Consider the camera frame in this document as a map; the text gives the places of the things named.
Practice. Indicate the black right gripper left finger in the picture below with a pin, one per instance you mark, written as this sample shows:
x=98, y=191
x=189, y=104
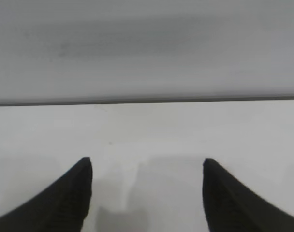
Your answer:
x=55, y=207

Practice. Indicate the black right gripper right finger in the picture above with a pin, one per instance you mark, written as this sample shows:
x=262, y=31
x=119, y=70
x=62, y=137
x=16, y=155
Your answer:
x=234, y=207

